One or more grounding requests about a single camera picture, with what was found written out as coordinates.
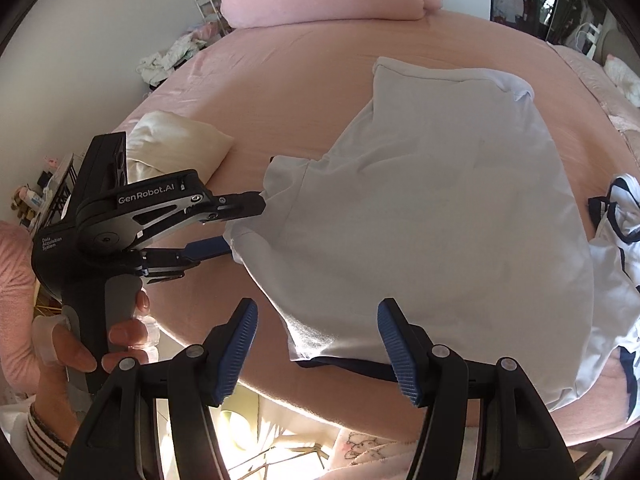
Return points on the white navy-trimmed shirt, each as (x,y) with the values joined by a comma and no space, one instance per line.
(615,260)

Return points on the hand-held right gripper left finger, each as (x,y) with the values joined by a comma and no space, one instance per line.
(235,350)

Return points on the light grey navy-trimmed shirt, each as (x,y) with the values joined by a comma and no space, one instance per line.
(425,210)

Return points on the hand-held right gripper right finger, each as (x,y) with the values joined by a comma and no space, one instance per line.
(400,350)

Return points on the person's left hand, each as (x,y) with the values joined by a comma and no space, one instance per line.
(60,355)

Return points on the small white crumpled cloth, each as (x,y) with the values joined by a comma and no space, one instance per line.
(620,75)

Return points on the cream folded cloth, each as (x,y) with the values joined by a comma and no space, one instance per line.
(170,140)

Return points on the pink round bed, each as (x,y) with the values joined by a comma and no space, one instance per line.
(300,85)

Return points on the person's left forearm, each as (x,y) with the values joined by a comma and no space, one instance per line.
(45,435)

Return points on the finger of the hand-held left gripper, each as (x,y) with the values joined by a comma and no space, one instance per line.
(205,250)
(235,205)

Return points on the pile of light clothes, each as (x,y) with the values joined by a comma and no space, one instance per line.
(170,57)

